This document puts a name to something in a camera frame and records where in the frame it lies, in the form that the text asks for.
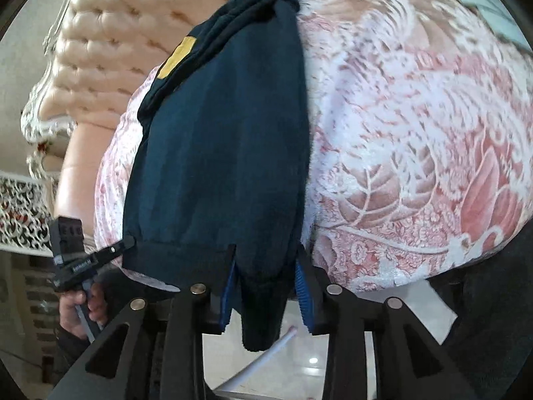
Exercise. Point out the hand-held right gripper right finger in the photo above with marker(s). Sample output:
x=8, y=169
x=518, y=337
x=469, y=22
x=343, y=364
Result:
x=304, y=296

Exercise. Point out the pink floral blanket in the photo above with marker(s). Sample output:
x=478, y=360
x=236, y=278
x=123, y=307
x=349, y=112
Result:
x=416, y=133

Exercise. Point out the white carved lattice screen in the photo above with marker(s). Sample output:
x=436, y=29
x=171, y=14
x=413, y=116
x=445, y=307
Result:
x=25, y=216

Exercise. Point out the dark blue sweatshirt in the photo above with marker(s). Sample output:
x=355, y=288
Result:
x=216, y=154

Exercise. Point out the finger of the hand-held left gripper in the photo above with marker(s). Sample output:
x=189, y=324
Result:
x=112, y=250

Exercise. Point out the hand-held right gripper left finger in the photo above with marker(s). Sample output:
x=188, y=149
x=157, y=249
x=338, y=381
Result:
x=229, y=296

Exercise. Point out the tufted beige leather sofa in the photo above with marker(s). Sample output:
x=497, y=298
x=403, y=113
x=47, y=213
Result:
x=104, y=50

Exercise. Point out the person's left hand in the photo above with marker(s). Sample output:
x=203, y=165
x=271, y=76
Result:
x=79, y=312

